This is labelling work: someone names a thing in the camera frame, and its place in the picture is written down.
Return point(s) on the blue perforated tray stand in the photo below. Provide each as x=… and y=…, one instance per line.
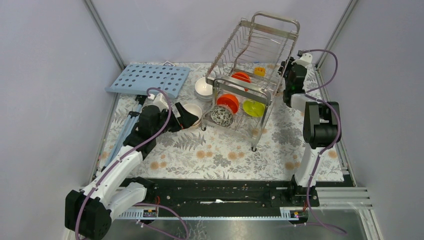
x=149, y=81

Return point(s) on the leopard pattern bowl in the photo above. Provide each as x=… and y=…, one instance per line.
x=222, y=115

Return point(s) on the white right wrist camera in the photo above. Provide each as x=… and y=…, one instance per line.
x=305, y=60

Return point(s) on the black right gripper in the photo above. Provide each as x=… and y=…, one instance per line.
x=286, y=65

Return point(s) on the lime green bowl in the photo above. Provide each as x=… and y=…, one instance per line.
x=253, y=108

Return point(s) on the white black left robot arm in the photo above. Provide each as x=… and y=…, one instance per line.
x=90, y=212

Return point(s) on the stainless steel dish rack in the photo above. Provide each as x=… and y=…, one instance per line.
x=265, y=40

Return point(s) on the floral table mat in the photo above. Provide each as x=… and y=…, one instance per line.
x=214, y=154

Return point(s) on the small yellow cup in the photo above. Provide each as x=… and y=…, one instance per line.
x=259, y=71

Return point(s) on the white bowl front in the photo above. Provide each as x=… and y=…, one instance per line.
x=204, y=98

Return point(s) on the orange bowl lower rear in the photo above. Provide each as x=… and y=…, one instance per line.
x=241, y=76

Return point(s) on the orange bowl lower front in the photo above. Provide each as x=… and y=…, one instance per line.
x=230, y=101

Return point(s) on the orange bowl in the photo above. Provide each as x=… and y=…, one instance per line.
x=230, y=101
x=241, y=76

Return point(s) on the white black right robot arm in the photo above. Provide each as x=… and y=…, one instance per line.
x=321, y=121

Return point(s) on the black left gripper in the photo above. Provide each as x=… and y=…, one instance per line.
x=186, y=119

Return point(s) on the white bowl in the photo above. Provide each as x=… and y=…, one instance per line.
x=202, y=87
x=204, y=98

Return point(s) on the white slotted cable duct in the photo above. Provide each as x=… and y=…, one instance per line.
x=142, y=214

